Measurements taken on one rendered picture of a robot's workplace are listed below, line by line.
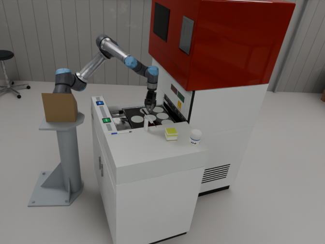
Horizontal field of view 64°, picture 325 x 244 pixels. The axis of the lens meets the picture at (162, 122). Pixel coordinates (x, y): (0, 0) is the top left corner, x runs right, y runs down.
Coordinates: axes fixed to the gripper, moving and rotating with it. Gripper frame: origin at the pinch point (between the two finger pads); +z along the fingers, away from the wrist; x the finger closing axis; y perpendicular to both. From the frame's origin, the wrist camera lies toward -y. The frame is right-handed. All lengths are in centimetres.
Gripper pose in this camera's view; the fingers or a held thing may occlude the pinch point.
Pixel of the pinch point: (149, 112)
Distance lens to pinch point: 199.2
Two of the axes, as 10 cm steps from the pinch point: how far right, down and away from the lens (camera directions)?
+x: -9.9, -1.3, 0.1
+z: -1.0, 8.3, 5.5
